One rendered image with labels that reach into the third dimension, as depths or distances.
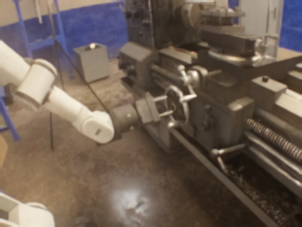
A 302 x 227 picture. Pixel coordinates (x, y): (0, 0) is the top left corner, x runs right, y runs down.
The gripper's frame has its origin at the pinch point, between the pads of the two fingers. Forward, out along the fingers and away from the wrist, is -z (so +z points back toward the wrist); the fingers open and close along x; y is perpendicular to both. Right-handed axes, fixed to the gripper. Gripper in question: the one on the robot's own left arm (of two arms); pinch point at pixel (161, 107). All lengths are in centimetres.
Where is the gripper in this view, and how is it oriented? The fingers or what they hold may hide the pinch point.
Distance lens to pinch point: 73.2
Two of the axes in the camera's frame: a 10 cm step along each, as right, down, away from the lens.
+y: -2.8, 2.4, 9.3
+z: -8.9, 3.0, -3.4
